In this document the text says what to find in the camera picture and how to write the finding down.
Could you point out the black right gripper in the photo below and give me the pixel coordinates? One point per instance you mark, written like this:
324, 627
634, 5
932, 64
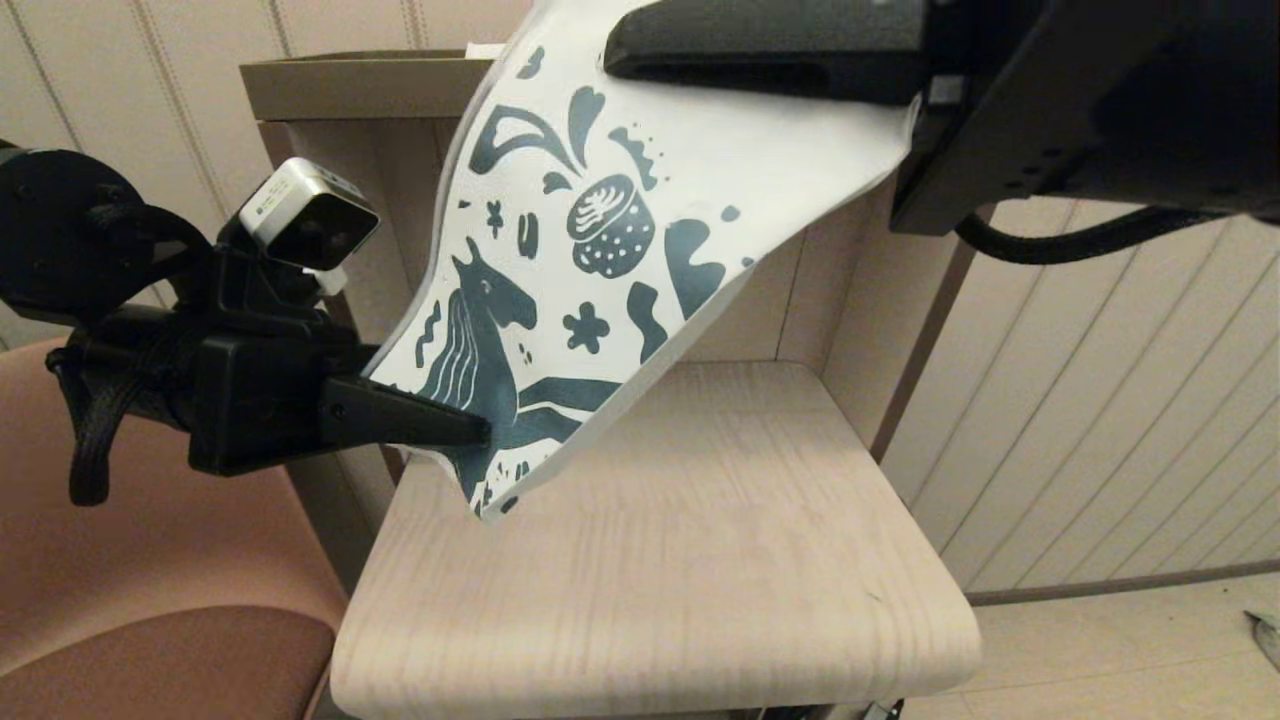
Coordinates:
1100, 100

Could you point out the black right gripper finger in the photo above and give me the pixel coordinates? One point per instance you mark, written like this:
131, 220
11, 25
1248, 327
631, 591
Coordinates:
780, 45

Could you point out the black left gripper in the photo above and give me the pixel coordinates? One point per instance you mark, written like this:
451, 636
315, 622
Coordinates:
250, 400

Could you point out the white horse print pouch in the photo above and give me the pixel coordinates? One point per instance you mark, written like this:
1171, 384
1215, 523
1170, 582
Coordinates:
760, 170

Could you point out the crumpled clear plastic bag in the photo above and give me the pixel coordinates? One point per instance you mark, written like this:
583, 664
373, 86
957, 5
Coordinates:
1268, 635

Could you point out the beige wooden desk shelf unit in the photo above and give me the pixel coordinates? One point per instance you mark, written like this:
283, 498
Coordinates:
650, 560

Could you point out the white blue toothbrush box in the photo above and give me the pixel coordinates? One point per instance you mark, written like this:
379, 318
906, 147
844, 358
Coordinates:
485, 50

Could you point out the pink chair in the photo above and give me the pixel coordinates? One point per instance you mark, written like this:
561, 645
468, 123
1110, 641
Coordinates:
130, 600

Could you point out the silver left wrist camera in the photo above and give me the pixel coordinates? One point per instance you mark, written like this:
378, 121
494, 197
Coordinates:
310, 215

